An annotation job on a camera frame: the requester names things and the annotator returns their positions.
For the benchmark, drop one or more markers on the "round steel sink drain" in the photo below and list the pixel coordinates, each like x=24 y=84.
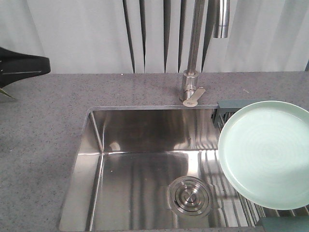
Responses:
x=189 y=196

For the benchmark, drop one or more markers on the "chrome kitchen faucet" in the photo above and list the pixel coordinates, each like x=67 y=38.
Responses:
x=190 y=93

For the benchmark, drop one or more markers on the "grey dish drying rack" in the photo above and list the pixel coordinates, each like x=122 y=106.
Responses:
x=259 y=218

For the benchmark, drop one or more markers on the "white pleated curtain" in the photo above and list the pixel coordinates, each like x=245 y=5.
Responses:
x=153 y=36

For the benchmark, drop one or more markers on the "mint green round plate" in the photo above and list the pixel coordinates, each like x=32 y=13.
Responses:
x=263 y=151

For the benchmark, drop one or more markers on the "stainless steel sink basin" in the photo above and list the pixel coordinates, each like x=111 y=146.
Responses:
x=126 y=162

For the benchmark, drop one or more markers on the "green striped potted plant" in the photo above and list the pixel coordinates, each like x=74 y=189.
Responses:
x=6 y=94

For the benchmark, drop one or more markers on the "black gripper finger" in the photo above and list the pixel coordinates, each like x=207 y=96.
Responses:
x=17 y=66

